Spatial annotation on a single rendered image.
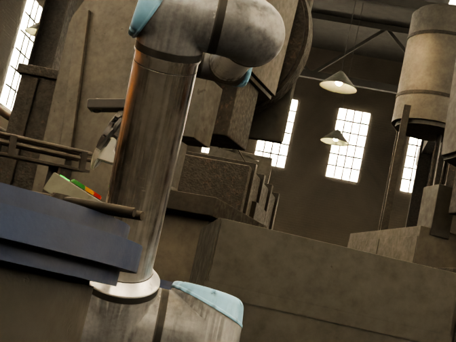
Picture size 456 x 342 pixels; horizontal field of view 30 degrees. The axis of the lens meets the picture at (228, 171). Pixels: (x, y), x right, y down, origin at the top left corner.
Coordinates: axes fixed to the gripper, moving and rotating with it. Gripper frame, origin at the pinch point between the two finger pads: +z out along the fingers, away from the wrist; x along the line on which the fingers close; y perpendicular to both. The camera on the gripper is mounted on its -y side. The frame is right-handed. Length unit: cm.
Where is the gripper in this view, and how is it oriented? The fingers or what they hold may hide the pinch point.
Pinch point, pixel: (92, 163)
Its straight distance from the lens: 211.2
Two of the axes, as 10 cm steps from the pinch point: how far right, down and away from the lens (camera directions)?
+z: -5.3, 8.4, -1.0
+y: 8.4, 5.1, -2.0
